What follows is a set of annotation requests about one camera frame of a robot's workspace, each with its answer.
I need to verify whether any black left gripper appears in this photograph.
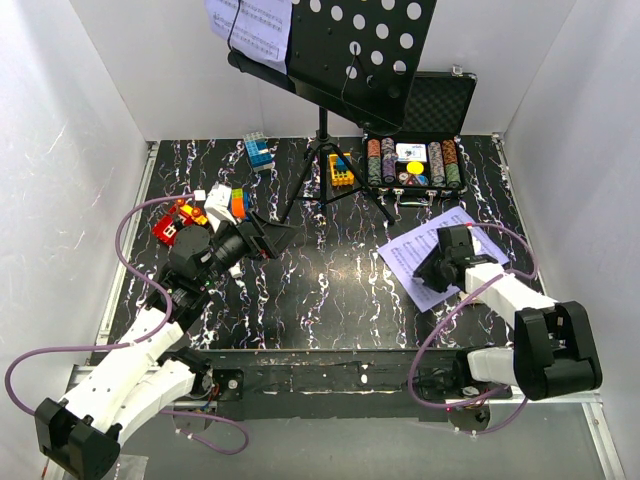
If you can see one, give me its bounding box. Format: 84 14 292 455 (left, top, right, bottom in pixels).
199 209 301 288

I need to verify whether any sheet music page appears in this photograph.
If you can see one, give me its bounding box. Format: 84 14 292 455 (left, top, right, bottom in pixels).
377 205 511 314
204 0 293 74

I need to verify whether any black tripod music stand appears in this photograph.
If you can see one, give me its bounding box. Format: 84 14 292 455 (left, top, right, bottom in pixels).
227 1 436 207

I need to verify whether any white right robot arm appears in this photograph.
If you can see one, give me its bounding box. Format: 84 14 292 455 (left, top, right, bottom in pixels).
414 225 603 401

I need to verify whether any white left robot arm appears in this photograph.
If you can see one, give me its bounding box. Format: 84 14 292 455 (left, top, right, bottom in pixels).
34 213 297 479

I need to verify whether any orange blue toy car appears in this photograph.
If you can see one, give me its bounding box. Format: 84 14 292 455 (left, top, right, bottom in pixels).
230 188 250 221

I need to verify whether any blue white brick stack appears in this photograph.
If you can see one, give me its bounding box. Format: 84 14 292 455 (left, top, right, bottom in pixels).
243 132 275 172

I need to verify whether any yellow dealer chip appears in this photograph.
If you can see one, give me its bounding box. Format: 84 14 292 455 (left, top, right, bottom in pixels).
406 161 425 177

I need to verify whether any red toy brick house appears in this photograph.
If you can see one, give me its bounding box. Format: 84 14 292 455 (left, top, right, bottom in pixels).
152 199 208 247

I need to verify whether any black poker chip case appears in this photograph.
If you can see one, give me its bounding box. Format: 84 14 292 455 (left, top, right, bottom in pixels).
362 72 477 198

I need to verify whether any playing card deck box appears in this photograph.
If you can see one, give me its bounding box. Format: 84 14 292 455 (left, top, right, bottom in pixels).
396 143 428 163

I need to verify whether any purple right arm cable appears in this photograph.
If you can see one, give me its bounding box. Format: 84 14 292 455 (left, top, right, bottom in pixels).
407 222 539 435

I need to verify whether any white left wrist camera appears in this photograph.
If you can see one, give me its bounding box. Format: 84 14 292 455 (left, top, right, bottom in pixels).
204 183 237 232

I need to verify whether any yellow blue brick frame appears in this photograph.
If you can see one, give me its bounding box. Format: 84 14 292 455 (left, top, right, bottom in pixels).
328 153 355 187

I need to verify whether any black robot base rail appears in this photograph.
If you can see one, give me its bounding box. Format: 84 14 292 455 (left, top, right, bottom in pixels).
192 349 490 422

